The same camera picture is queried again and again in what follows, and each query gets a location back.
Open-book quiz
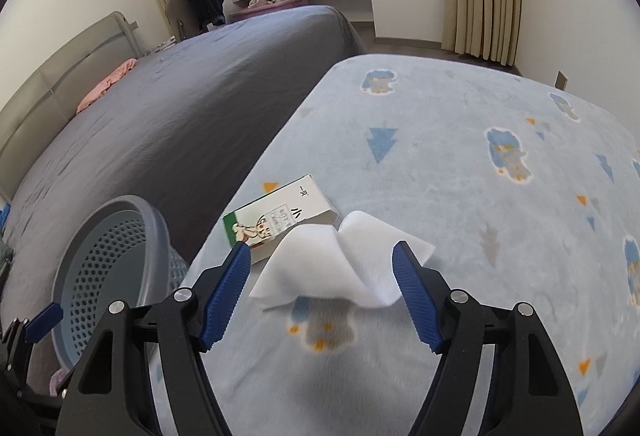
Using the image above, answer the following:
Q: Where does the purple fluffy cloth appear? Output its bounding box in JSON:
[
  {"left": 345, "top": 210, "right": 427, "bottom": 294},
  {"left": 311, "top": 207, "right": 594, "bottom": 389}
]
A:
[{"left": 49, "top": 368, "right": 73, "bottom": 397}]

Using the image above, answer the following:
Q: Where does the white tissue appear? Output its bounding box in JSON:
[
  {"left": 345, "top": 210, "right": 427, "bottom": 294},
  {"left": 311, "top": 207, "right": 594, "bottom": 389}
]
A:
[{"left": 248, "top": 211, "right": 436, "bottom": 312}]

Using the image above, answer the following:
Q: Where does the grey chair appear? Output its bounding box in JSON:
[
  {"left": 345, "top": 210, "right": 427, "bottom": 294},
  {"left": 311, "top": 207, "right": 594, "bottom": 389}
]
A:
[{"left": 166, "top": 0, "right": 211, "bottom": 42}]

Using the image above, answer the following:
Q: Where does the bed with grey sheet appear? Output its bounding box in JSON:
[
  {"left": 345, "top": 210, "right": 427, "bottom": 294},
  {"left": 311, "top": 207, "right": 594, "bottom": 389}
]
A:
[{"left": 0, "top": 5, "right": 368, "bottom": 367}]

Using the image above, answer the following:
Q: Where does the pink cloth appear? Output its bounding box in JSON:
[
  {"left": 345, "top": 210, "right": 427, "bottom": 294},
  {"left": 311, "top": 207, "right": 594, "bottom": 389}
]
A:
[{"left": 76, "top": 58, "right": 138, "bottom": 113}]

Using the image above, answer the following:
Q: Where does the light blue printed blanket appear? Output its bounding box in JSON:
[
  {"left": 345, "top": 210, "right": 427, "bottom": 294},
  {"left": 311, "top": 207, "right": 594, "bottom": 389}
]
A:
[{"left": 145, "top": 53, "right": 640, "bottom": 436}]

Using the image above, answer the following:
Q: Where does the green and white carton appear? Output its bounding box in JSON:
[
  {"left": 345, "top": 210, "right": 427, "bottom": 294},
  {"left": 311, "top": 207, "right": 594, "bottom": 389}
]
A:
[{"left": 222, "top": 174, "right": 340, "bottom": 265}]

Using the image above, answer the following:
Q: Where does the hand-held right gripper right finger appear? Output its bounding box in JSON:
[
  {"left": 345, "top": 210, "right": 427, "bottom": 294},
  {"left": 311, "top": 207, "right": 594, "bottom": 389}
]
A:
[{"left": 391, "top": 241, "right": 585, "bottom": 436}]

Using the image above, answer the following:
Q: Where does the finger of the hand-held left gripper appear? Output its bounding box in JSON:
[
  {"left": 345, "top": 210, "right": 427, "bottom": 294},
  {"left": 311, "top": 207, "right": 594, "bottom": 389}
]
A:
[
  {"left": 0, "top": 306, "right": 64, "bottom": 369},
  {"left": 0, "top": 366, "right": 68, "bottom": 422}
]

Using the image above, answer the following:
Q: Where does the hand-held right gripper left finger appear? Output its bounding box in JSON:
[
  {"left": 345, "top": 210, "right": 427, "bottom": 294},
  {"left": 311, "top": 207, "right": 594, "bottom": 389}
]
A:
[{"left": 55, "top": 243, "right": 252, "bottom": 436}]

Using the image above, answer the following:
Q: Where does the grey perforated plastic basket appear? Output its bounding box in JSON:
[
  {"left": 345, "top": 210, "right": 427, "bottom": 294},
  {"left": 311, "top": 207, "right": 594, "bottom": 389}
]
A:
[{"left": 51, "top": 195, "right": 188, "bottom": 369}]

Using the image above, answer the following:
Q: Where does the grey padded headboard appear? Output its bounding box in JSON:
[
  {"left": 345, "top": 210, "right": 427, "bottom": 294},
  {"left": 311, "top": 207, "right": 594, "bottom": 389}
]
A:
[{"left": 0, "top": 11, "right": 143, "bottom": 202}]

